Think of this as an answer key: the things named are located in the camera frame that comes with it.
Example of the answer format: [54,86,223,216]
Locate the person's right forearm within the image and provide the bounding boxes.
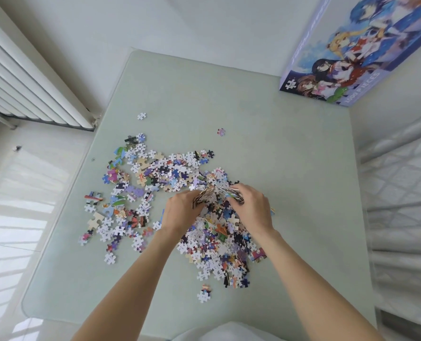
[258,230,385,341]

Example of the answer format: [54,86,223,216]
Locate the person's right hand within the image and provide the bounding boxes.
[228,182,277,242]

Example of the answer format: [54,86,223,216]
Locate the white radiator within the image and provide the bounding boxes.
[0,9,98,133]

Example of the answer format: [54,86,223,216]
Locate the grey patterned curtain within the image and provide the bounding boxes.
[356,108,421,341]

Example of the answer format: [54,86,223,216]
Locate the person's white shirt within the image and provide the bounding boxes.
[171,321,289,341]

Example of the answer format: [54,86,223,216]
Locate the pile of puzzle pieces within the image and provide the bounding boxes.
[78,111,277,304]

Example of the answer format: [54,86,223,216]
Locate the cartoon print puzzle box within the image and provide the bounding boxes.
[279,0,421,108]

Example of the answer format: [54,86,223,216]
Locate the person's left hand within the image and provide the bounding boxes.
[159,189,206,239]

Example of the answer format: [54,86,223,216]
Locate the person's left forearm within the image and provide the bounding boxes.
[72,226,180,341]

